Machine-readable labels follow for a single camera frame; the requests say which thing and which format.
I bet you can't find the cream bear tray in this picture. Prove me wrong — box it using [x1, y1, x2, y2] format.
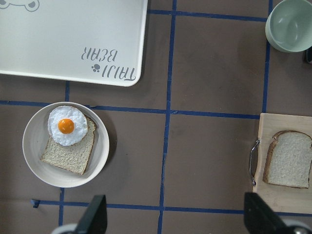
[0, 0, 148, 87]

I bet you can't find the fried egg toy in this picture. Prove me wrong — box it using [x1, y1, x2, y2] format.
[47, 105, 88, 146]

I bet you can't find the cream round plate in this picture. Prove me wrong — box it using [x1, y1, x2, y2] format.
[22, 102, 109, 188]

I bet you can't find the wooden cutting board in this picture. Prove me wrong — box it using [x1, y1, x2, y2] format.
[253, 113, 312, 214]

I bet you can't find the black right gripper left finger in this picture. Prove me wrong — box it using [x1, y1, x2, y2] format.
[75, 195, 108, 234]

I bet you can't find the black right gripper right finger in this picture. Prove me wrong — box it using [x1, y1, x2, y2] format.
[244, 193, 293, 234]

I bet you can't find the bread slice on plate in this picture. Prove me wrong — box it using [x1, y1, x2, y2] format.
[41, 117, 97, 175]

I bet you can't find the green bowl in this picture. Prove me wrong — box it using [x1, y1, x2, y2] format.
[265, 0, 312, 53]

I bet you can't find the white bread slice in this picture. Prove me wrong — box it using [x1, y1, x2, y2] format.
[262, 130, 312, 189]

